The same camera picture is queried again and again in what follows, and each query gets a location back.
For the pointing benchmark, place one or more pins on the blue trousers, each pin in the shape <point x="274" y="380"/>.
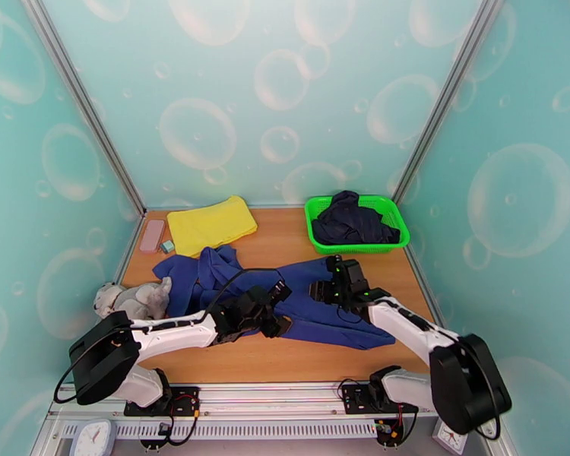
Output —
<point x="313" y="321"/>

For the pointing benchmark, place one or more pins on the green plastic basket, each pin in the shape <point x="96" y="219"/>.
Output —
<point x="351" y="248"/>

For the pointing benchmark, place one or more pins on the dark navy trousers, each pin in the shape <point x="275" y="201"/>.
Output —
<point x="351" y="226"/>

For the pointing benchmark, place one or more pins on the grey table edge strip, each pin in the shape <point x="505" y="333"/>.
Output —
<point x="420" y="274"/>

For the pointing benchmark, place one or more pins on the yellow folded cloth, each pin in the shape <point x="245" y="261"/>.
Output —
<point x="209" y="226"/>

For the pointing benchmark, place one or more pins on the small teal eraser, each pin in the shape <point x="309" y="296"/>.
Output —
<point x="167" y="247"/>

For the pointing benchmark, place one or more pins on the grey plush toy dog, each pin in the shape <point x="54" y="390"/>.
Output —
<point x="133" y="300"/>

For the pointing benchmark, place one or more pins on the pink flat case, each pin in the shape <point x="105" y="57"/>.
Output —
<point x="152" y="235"/>

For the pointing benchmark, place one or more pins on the white square clock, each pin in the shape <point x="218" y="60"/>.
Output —
<point x="449" y="440"/>

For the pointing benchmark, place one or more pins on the white rounded clock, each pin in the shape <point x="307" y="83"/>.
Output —
<point x="92" y="438"/>

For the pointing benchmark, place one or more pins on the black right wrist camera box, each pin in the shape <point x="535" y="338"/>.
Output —
<point x="347" y="268"/>

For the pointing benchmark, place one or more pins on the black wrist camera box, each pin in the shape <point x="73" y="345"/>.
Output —
<point x="279" y="291"/>
<point x="347" y="268"/>

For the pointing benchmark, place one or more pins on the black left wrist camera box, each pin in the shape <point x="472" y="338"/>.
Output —
<point x="279" y="291"/>

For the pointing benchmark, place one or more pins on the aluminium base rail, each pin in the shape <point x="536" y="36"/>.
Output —
<point x="275" y="397"/>

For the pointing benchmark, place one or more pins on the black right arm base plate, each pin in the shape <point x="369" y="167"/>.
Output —
<point x="354" y="405"/>

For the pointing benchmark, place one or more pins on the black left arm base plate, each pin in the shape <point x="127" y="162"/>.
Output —
<point x="140" y="409"/>

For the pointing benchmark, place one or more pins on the aluminium frame post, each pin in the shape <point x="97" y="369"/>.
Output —
<point x="86" y="103"/>
<point x="444" y="103"/>

